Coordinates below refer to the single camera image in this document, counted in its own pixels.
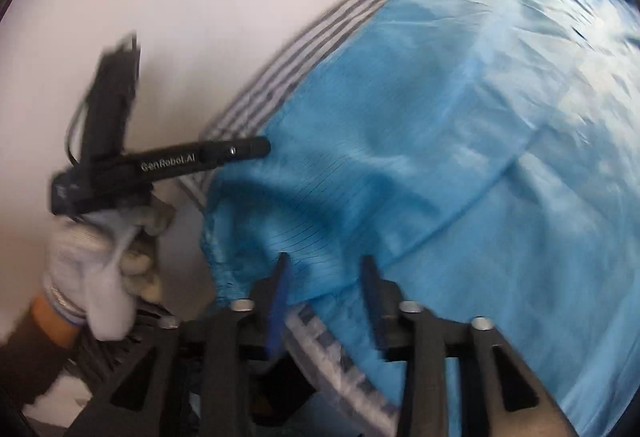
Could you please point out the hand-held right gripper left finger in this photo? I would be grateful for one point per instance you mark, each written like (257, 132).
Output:
(278, 302)

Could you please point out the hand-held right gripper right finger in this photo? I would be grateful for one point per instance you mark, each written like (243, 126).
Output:
(372, 302)

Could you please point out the person's left hand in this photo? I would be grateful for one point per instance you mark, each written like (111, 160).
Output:
(100, 267)

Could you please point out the light blue work coat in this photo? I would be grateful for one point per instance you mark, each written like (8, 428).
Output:
(400, 127)

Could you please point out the blue white striped quilt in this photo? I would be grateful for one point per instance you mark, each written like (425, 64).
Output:
(300, 52)

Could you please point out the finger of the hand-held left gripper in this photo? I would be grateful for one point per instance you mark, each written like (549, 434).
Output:
(240, 150)

